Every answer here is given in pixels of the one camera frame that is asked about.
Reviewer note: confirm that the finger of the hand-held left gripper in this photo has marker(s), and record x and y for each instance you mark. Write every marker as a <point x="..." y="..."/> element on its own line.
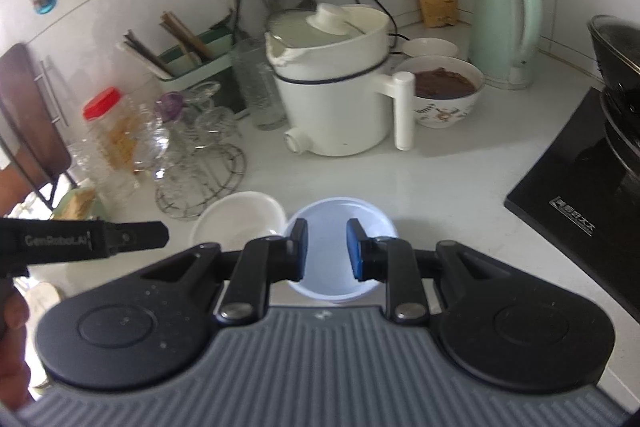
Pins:
<point x="142" y="236"/>

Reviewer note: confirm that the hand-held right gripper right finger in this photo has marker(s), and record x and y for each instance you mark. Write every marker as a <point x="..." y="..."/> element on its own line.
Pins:
<point x="356" y="252"/>

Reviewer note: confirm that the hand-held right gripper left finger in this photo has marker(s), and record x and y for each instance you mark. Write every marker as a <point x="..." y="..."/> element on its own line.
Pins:
<point x="299" y="252"/>

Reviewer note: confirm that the light blue bowl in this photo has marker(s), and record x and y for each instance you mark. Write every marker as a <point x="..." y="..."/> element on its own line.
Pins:
<point x="327" y="217"/>

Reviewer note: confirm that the person's left hand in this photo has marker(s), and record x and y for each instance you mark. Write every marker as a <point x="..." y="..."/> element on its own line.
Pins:
<point x="14" y="357"/>

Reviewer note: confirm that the green basket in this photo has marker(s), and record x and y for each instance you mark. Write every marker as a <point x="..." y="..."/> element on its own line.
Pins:
<point x="77" y="203"/>

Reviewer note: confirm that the plastic jar red lid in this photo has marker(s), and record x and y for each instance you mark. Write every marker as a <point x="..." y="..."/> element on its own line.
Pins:
<point x="107" y="142"/>

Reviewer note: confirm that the wooden cutting board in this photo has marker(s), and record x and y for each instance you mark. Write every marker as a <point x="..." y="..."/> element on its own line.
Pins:
<point x="30" y="117"/>

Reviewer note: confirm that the white electric pot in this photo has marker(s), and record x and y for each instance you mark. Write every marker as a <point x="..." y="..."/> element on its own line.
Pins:
<point x="330" y="102"/>

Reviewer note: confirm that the patterned bowl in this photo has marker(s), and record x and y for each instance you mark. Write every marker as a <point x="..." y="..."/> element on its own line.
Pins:
<point x="442" y="107"/>

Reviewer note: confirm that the clear glass cup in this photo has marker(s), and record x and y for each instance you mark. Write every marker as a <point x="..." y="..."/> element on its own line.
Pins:
<point x="255" y="82"/>

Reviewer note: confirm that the chopstick holder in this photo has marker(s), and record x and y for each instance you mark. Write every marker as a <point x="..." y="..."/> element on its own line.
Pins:
<point x="200" y="52"/>

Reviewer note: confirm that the small white bowl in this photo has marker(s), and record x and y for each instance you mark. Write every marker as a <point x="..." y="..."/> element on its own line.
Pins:
<point x="430" y="48"/>

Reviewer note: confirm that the black stove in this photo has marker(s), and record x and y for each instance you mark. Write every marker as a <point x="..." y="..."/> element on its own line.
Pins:
<point x="575" y="187"/>

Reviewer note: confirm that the pale green kettle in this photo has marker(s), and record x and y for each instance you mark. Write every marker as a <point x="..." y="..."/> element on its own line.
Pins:
<point x="500" y="32"/>

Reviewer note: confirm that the black wok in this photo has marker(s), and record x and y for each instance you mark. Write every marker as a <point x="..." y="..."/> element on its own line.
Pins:
<point x="620" y="72"/>

